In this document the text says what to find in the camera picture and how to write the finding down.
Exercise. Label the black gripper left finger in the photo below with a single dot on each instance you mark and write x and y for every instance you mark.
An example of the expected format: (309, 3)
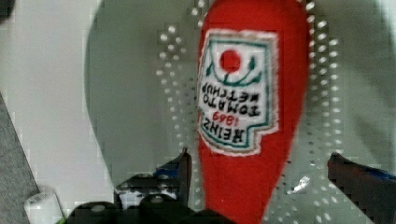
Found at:
(158, 198)

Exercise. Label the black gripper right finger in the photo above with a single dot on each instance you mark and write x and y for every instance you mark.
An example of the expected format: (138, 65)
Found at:
(372, 190)

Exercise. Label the red plush ketchup bottle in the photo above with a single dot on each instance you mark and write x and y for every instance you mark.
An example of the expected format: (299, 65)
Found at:
(252, 74)

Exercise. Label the green plastic strainer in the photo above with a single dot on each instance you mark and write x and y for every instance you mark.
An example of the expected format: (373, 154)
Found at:
(141, 88)

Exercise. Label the green bottle white cap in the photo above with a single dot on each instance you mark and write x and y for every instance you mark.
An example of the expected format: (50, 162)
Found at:
(44, 208)

